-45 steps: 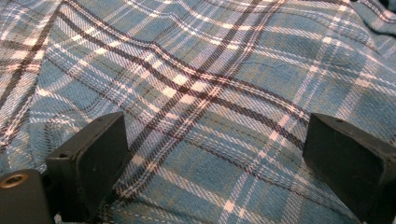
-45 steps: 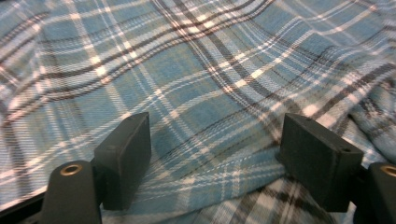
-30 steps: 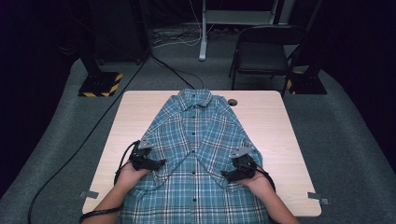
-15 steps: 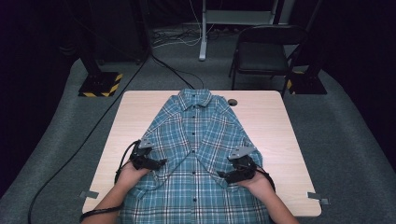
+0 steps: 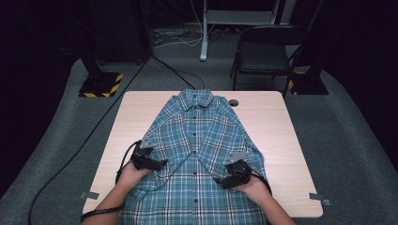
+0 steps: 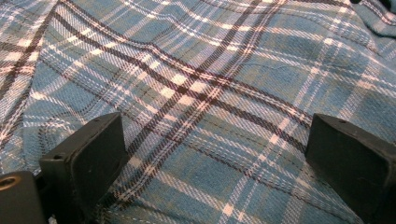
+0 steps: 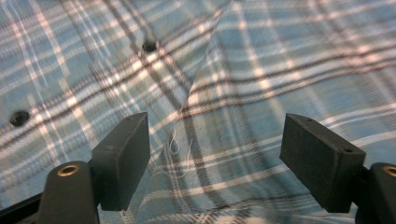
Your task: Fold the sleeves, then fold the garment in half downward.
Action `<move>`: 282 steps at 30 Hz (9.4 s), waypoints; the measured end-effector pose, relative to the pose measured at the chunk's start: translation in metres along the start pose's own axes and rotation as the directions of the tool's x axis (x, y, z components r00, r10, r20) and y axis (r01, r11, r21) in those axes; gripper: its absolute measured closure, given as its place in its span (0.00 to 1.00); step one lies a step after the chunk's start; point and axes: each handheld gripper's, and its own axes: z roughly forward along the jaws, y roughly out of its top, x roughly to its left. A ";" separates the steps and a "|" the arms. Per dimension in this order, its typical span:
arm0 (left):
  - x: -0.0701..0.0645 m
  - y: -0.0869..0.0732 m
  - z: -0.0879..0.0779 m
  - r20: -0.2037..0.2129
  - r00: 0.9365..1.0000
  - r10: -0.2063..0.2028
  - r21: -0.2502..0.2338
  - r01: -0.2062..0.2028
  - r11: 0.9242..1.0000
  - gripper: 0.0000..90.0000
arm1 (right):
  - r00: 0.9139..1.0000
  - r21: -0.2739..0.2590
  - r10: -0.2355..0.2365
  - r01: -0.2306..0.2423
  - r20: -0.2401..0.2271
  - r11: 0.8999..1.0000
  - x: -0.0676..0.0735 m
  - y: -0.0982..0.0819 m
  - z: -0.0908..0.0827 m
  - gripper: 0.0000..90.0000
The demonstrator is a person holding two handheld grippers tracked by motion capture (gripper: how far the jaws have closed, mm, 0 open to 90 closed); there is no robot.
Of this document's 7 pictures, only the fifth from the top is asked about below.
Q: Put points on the black folding chair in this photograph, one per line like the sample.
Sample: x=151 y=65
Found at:
x=264 y=56

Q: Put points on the person's right hand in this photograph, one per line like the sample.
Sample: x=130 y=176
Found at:
x=255 y=190

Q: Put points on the white metal stand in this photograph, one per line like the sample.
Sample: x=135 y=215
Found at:
x=204 y=37

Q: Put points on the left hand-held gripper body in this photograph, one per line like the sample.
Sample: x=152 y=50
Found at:
x=142 y=157

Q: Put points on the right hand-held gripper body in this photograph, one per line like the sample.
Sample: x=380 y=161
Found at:
x=237 y=172

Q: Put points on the black stand with striped base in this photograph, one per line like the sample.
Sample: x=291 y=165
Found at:
x=309 y=84
x=100 y=84

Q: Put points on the black equipment cabinet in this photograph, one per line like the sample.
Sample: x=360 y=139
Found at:
x=119 y=31

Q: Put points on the person's left hand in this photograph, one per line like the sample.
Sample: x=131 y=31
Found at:
x=130 y=176

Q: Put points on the round black table grommet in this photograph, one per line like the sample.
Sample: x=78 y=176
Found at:
x=233 y=102

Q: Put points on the blue plaid shirt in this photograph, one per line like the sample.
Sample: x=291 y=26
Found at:
x=194 y=187

